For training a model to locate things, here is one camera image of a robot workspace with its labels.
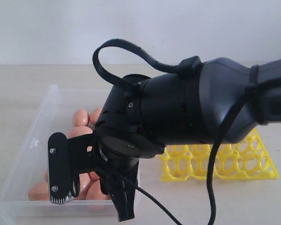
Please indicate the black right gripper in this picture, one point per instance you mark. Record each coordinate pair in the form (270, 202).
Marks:
(123, 148)

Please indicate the brown egg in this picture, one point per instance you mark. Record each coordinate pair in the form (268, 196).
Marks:
(39, 192)
(94, 176)
(78, 131)
(94, 192)
(80, 118)
(46, 176)
(85, 183)
(93, 117)

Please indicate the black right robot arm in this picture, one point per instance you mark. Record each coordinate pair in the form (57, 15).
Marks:
(214, 102)

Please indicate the clear plastic storage box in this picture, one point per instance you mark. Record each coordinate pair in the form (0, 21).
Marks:
(54, 115)

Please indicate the yellow plastic egg tray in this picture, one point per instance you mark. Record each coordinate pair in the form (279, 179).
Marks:
(247, 160)

